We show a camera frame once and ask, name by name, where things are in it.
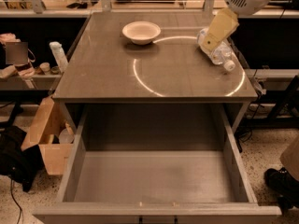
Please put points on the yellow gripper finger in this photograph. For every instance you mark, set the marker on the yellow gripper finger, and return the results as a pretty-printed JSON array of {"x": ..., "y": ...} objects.
[{"x": 222, "y": 26}]

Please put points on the open grey top drawer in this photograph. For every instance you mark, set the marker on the open grey top drawer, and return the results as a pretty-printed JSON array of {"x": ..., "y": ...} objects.
[{"x": 119, "y": 186}]

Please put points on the black shoe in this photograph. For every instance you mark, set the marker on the black shoe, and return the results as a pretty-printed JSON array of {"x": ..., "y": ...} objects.
[{"x": 285, "y": 186}]

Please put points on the pink lidded drink bottle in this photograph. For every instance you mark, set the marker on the pink lidded drink bottle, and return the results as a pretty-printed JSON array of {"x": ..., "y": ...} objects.
[{"x": 18, "y": 54}]

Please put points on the white paper bowl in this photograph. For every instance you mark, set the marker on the white paper bowl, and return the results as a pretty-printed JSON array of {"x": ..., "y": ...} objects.
[{"x": 141, "y": 32}]

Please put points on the beige trouser leg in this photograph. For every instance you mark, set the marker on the beige trouser leg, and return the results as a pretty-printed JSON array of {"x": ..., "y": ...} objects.
[{"x": 290, "y": 158}]

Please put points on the grey cabinet with top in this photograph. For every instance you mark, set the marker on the grey cabinet with top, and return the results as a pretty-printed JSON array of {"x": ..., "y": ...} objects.
[{"x": 166, "y": 95}]

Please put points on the white bottle on shelf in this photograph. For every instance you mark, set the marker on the white bottle on shelf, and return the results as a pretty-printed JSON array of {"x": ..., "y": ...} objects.
[{"x": 59, "y": 55}]

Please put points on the open cardboard box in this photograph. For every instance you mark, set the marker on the open cardboard box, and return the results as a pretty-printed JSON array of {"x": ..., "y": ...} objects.
[{"x": 49, "y": 132}]

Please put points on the clear plastic water bottle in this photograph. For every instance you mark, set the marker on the clear plastic water bottle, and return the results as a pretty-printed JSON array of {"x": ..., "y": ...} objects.
[{"x": 221, "y": 55}]

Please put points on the small jar on shelf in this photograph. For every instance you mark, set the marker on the small jar on shelf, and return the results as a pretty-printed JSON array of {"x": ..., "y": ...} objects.
[{"x": 45, "y": 67}]

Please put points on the black drawer handle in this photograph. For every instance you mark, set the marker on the black drawer handle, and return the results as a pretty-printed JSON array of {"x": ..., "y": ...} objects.
[{"x": 157, "y": 220}]

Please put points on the black bag on floor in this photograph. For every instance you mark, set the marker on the black bag on floor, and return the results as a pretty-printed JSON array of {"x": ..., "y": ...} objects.
[{"x": 19, "y": 165}]

